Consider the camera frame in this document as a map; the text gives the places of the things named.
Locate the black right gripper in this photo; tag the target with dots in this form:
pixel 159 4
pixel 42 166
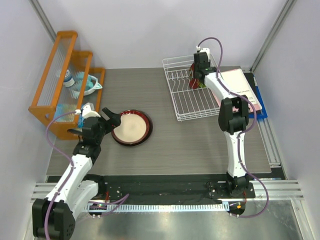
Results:
pixel 209 63

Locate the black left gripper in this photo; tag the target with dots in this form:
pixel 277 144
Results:
pixel 113 121

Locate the red floral small plate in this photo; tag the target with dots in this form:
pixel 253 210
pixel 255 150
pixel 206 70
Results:
pixel 193 84

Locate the lime green small plate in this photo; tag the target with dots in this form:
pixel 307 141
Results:
pixel 201 85

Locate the dark red cream plate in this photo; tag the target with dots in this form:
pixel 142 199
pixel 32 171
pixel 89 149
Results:
pixel 132 130

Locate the silver rimmed cream plate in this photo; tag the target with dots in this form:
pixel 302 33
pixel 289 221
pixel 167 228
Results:
pixel 149 125

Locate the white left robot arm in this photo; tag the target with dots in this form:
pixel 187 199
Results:
pixel 54 217

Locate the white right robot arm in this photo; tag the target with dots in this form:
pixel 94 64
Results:
pixel 233 119

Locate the orange wooden shelf rack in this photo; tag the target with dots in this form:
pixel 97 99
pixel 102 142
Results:
pixel 51 91

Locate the white teal jug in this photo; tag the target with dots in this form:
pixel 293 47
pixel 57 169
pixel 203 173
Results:
pixel 92 85

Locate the pink clipboard with papers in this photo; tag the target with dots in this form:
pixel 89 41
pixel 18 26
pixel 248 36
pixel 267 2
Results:
pixel 236 82

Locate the blue white box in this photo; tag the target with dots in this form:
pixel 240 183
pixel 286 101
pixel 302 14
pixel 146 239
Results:
pixel 62 109

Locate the teal brush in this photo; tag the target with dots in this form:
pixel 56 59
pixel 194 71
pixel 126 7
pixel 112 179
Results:
pixel 78 80

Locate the white blue round container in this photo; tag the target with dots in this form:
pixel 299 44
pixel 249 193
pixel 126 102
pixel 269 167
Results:
pixel 68 79

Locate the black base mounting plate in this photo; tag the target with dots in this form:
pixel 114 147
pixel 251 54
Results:
pixel 181 189

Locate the blue folder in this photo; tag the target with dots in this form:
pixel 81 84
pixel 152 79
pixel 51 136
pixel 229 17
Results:
pixel 261 114

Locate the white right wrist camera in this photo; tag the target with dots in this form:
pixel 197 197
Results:
pixel 203 50

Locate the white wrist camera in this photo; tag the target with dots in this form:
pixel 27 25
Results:
pixel 87 111
pixel 203 50

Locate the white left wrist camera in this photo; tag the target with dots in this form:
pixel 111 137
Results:
pixel 87 111

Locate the white wire dish rack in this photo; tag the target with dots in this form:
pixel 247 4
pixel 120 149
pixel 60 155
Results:
pixel 189 104

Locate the white slotted cable duct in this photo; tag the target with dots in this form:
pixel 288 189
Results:
pixel 131 208

